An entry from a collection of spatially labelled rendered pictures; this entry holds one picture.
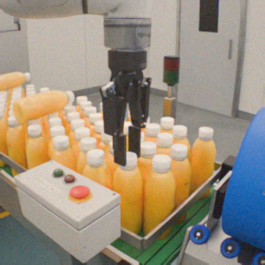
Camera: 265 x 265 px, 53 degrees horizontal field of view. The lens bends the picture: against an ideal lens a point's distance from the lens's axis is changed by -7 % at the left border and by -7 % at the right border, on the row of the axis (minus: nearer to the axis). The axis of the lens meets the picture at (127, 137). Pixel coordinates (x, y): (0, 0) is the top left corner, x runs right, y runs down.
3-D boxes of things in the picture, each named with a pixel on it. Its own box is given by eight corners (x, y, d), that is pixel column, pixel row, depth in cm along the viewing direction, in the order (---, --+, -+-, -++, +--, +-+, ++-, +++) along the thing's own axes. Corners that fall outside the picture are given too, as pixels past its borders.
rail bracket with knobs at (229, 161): (234, 202, 78) (241, 172, 74) (212, 194, 83) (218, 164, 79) (245, 187, 85) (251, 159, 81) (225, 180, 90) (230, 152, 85)
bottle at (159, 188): (142, 240, 65) (145, 172, 57) (142, 221, 71) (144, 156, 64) (172, 241, 65) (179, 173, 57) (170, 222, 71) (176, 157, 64)
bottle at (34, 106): (22, 104, 75) (74, 90, 88) (10, 96, 79) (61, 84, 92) (23, 127, 78) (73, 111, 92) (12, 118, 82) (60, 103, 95)
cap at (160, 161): (152, 170, 59) (152, 162, 58) (152, 161, 62) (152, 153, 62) (171, 170, 59) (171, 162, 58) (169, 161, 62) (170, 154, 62)
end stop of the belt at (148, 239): (145, 250, 56) (145, 239, 54) (142, 248, 56) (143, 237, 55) (223, 173, 84) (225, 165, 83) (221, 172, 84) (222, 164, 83)
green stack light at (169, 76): (173, 85, 101) (174, 71, 99) (159, 82, 105) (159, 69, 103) (182, 82, 105) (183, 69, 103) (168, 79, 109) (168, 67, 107)
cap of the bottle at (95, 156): (85, 156, 64) (85, 150, 64) (103, 154, 65) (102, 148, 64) (87, 165, 61) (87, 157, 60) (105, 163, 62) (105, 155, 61)
